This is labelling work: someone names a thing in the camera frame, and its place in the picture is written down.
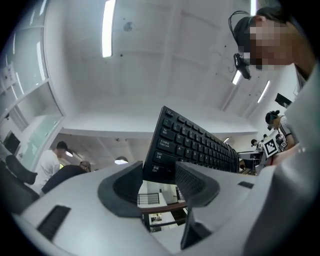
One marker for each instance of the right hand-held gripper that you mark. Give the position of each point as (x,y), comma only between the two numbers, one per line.
(271,148)

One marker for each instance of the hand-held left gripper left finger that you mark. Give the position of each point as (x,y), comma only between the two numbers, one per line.
(117,195)

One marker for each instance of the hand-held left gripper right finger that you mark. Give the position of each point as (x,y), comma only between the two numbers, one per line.
(192,185)

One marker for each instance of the black keyboard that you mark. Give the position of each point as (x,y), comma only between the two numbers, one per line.
(190,147)

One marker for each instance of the round ceiling lamp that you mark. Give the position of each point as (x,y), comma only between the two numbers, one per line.
(121,160)

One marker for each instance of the wooden handrail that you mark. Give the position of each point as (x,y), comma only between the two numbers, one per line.
(162,207)

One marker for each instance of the person's grey shirt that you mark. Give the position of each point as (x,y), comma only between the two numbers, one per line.
(306,130)

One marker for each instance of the black ceiling panel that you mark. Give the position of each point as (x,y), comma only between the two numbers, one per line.
(283,100)

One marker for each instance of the long ceiling light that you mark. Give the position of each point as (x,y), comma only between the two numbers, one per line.
(236,77)
(108,27)
(253,6)
(263,91)

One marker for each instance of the black office chair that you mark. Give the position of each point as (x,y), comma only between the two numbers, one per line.
(15,185)

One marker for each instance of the person's head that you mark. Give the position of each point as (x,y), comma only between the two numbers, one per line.
(275,35)

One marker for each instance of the black monitor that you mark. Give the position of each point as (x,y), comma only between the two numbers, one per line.
(11,143)

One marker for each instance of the glass partition window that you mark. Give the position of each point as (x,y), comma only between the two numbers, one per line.
(27,82)

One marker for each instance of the black head-worn camera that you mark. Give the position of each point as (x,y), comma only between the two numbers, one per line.
(242,63)

